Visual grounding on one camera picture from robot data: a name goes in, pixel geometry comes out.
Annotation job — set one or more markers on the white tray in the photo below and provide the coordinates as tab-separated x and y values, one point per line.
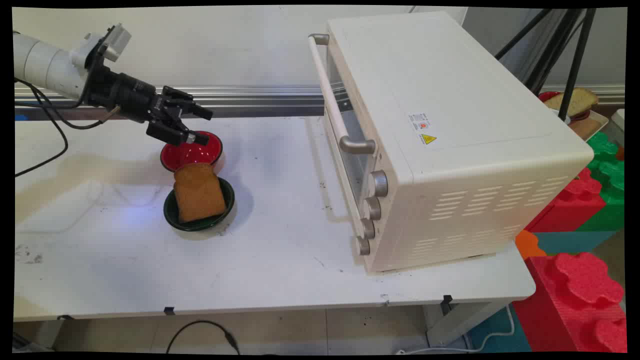
590	127

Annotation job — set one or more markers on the white table leg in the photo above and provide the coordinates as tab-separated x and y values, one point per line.
460	322

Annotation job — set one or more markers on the aluminium rail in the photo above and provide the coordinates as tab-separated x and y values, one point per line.
250	102

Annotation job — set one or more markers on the brown toast slice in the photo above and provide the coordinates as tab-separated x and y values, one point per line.
199	194

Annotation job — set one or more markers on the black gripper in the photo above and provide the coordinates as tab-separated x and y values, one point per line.
125	97

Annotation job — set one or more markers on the black tripod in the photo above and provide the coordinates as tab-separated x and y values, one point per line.
575	60

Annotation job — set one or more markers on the small red foam block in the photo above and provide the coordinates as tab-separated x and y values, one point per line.
570	205

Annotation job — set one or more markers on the yellow warning sticker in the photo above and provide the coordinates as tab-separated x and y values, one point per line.
428	139

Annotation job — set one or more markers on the black table edge clip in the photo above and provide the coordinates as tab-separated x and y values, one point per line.
446	300
169	310

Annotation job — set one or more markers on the cream toaster oven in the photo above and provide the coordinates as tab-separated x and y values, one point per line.
465	125

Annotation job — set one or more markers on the red bowl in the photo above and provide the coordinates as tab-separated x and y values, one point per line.
192	154

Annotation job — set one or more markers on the orange foam piece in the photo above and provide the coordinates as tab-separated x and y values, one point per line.
527	243

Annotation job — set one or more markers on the blue floor mat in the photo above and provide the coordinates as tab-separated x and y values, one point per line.
500	345

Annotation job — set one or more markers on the teal foam block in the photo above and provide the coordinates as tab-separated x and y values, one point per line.
570	242

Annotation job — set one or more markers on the green foam block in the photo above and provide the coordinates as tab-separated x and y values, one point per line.
607	170

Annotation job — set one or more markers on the white label sticker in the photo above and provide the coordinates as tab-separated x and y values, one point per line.
419	122

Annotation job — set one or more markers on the large red foam block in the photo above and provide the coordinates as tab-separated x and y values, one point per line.
575	305

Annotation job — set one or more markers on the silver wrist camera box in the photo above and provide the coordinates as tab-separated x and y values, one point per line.
117	41

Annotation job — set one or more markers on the dark green bowl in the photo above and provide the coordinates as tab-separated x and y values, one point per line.
172	212

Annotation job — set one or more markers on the silver oven knob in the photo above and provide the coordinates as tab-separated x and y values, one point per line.
368	228
379	183
372	208
363	246

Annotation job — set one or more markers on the bread slice on plate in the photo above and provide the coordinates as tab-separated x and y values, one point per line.
582	100

